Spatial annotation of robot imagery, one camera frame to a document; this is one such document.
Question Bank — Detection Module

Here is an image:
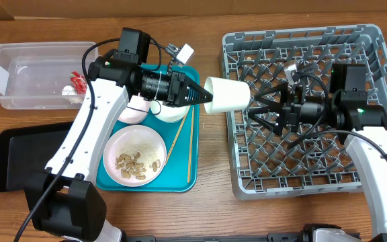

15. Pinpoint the wooden chopstick left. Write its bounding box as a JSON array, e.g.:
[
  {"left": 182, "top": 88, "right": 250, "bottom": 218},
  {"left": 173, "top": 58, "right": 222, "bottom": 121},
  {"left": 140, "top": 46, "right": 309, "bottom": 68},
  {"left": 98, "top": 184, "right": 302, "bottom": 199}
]
[{"left": 165, "top": 109, "right": 189, "bottom": 165}]

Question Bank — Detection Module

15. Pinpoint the pile of peanuts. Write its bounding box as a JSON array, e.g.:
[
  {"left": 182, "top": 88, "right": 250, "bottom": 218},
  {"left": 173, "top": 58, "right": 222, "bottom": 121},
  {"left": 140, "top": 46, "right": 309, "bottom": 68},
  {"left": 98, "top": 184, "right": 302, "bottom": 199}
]
[{"left": 114, "top": 154, "right": 161, "bottom": 181}]

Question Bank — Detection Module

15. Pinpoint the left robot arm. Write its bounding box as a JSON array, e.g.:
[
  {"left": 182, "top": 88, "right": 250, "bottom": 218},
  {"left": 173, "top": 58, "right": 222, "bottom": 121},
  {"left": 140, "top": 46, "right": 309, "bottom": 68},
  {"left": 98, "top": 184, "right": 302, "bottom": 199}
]
[{"left": 24, "top": 28, "right": 213, "bottom": 241}]

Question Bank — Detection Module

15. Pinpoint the large pink plate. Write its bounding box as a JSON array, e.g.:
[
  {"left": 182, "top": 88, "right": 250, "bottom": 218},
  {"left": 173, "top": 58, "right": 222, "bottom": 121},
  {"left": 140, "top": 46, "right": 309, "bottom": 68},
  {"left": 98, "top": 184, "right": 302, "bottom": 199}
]
[{"left": 103, "top": 125, "right": 167, "bottom": 187}]

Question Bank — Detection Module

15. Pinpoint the clear plastic bin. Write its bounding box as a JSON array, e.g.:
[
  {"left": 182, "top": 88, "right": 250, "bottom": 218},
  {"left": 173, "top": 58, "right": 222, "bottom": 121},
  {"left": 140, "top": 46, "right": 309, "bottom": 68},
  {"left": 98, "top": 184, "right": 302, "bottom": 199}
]
[{"left": 0, "top": 42, "right": 95, "bottom": 110}]

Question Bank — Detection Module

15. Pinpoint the pile of rice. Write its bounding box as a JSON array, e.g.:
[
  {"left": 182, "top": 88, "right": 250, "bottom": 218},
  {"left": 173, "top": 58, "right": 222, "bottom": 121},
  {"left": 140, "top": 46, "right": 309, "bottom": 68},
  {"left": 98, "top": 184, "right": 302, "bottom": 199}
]
[{"left": 120, "top": 139, "right": 163, "bottom": 163}]

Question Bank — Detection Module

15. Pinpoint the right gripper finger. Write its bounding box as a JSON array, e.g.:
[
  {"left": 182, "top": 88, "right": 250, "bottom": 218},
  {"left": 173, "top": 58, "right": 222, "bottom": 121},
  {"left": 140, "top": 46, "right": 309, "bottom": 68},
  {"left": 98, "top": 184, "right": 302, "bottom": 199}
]
[
  {"left": 254, "top": 83, "right": 288, "bottom": 104},
  {"left": 248, "top": 107, "right": 283, "bottom": 136}
]

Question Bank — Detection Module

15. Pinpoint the teal serving tray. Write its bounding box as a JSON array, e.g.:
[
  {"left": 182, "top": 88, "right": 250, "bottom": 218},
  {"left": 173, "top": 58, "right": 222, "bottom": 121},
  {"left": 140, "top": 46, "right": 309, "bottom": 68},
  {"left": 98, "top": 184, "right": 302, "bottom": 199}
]
[{"left": 94, "top": 64, "right": 201, "bottom": 193}]

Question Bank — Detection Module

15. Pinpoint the black tray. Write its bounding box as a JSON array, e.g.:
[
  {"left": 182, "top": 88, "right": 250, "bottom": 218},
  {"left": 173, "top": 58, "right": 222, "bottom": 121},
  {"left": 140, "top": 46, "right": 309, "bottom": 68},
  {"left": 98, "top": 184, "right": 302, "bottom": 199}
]
[{"left": 0, "top": 122, "right": 72, "bottom": 192}]

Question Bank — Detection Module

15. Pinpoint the wooden chopstick right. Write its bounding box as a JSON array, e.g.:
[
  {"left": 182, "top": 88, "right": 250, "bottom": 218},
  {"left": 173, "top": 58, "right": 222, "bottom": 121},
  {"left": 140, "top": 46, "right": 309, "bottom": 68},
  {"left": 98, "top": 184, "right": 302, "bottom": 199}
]
[{"left": 187, "top": 106, "right": 195, "bottom": 183}]

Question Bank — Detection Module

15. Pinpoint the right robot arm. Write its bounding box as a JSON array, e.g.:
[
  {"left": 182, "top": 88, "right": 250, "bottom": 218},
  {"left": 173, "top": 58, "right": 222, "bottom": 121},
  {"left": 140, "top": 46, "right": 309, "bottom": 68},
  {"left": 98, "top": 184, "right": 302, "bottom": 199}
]
[{"left": 248, "top": 64, "right": 387, "bottom": 241}]

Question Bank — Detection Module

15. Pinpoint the white bowl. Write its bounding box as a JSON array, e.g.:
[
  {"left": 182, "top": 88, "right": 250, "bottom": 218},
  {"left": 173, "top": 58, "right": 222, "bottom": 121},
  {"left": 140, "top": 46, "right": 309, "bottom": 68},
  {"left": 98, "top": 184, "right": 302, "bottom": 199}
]
[{"left": 150, "top": 101, "right": 189, "bottom": 123}]

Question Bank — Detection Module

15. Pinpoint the grey dish rack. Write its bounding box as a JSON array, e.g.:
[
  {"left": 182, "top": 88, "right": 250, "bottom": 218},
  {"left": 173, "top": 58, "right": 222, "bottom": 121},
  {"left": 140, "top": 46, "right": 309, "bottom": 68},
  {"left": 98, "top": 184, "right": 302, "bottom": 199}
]
[{"left": 220, "top": 24, "right": 387, "bottom": 200}]

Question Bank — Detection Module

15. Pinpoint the white paper cup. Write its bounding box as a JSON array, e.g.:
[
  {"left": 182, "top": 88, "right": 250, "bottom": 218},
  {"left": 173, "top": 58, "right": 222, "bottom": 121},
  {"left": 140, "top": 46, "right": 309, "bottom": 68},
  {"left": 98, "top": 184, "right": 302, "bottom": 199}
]
[{"left": 204, "top": 77, "right": 251, "bottom": 114}]

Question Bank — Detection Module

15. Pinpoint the wooden chopstick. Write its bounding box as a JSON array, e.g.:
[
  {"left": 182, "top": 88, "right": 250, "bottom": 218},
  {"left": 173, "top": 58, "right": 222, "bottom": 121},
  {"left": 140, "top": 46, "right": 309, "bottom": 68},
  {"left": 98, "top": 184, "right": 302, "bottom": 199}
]
[
  {"left": 165, "top": 109, "right": 189, "bottom": 165},
  {"left": 187, "top": 106, "right": 195, "bottom": 183}
]

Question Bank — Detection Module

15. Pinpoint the red snack wrapper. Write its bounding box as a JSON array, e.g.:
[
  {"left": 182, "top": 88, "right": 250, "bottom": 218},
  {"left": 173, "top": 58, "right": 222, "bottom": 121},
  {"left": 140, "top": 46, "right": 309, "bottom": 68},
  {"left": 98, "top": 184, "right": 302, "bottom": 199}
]
[{"left": 70, "top": 71, "right": 87, "bottom": 95}]

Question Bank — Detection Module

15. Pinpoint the crumpled white tissue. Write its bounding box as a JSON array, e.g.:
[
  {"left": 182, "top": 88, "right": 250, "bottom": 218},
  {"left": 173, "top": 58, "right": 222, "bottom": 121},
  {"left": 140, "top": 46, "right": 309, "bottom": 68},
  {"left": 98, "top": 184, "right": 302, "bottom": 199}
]
[{"left": 61, "top": 85, "right": 83, "bottom": 104}]

